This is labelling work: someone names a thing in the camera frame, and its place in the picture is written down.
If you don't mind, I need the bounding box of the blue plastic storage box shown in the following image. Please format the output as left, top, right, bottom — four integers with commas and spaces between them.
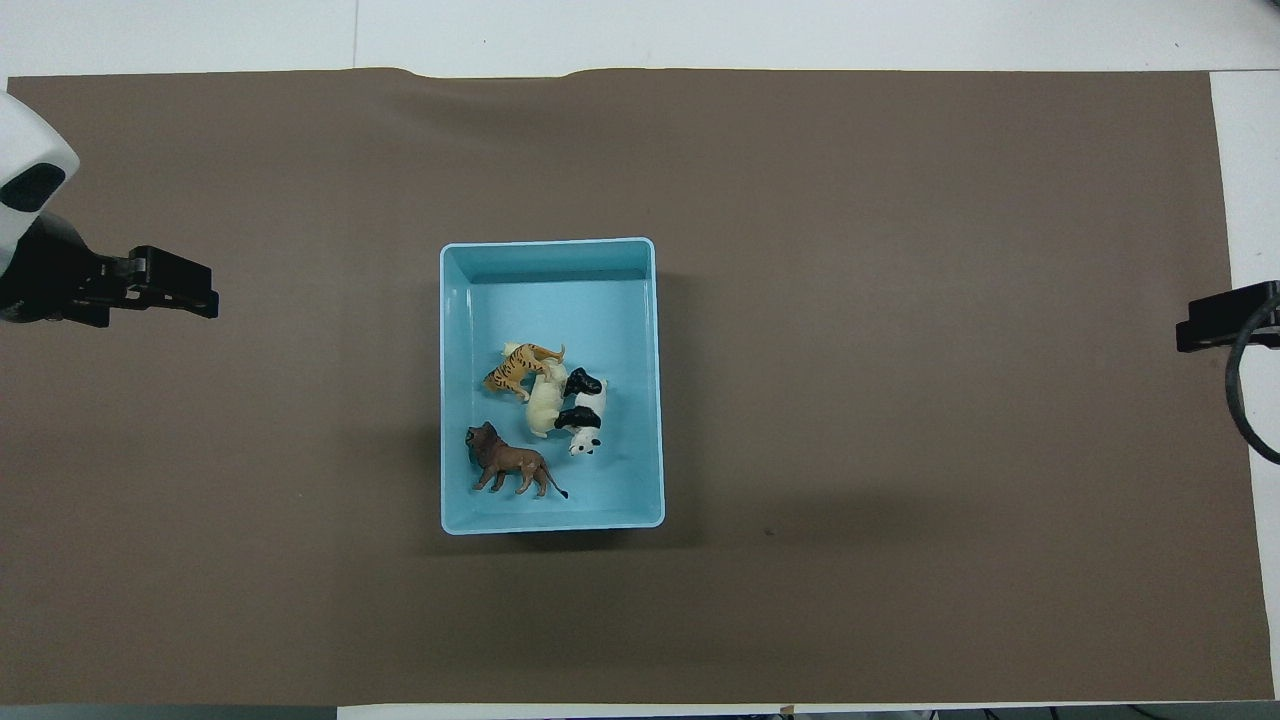
439, 237, 666, 536

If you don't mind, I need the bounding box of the cream horse toy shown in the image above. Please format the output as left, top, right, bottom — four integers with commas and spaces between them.
526, 362, 571, 439

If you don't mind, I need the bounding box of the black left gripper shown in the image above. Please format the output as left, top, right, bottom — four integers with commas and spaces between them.
0, 215, 219, 327

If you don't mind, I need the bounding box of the brown table mat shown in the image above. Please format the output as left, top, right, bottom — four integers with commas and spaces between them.
0, 67, 1276, 707

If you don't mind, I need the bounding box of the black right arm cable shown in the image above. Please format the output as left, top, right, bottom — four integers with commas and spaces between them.
1225, 300, 1280, 466

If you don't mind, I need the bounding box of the black and white panda toy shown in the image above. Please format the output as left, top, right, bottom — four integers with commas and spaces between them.
554, 367, 608, 458

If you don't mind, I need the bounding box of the brown lion toy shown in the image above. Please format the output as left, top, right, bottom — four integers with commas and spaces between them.
465, 421, 570, 500

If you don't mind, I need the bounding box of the orange striped tiger toy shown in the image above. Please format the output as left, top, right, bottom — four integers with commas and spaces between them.
483, 342, 567, 403

